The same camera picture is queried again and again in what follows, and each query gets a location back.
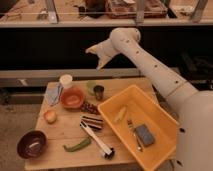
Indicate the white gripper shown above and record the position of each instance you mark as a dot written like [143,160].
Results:
[105,52]

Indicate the light blue towel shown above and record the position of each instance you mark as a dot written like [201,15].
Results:
[52,95]

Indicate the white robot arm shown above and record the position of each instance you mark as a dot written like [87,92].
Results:
[195,108]

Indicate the yellow plastic tray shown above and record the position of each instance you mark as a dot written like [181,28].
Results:
[133,103]

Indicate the green plastic cup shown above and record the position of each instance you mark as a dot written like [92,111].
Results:
[90,87]

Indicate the white paper cup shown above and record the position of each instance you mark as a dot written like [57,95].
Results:
[66,81]

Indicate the yellow toy banana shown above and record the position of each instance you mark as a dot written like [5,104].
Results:
[120,114]

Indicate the dark red grape bunch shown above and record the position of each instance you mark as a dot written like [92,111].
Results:
[89,108]

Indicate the orange plastic bowl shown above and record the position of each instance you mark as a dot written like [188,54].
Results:
[72,98]

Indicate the striped dark cloth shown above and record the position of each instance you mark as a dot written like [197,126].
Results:
[93,122]

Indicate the metal fork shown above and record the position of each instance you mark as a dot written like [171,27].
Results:
[131,127]

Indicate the peach toy fruit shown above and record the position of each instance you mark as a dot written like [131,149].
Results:
[50,116]

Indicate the blue sponge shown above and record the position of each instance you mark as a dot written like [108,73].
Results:
[145,135]

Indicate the wooden table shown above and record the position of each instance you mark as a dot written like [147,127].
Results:
[67,130]

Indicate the green toy pepper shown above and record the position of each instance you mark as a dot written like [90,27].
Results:
[84,143]

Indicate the dark maroon bowl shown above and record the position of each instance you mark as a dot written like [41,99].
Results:
[32,145]

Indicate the white handled dish brush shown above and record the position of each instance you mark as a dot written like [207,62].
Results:
[108,152]

